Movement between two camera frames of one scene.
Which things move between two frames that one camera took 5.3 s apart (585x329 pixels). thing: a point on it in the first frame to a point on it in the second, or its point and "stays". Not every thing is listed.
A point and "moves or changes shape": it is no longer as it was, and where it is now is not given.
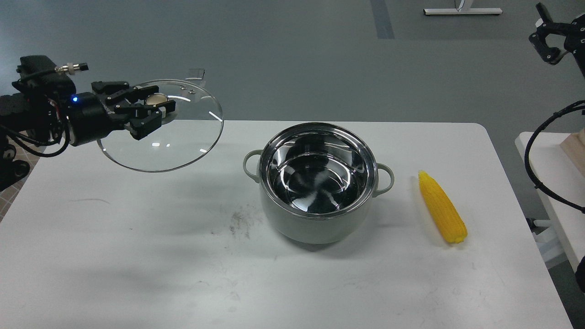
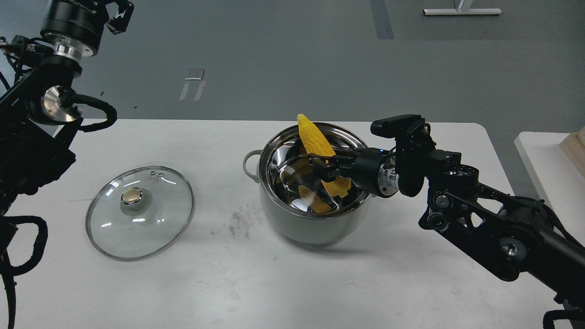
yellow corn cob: [443, 207] moves or changes shape
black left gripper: [88, 119] to [74, 28]
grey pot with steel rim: [317, 181] stays
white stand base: [462, 11] stays
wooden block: [574, 145] stays
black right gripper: [551, 55] to [374, 168]
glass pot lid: [186, 136] to [138, 213]
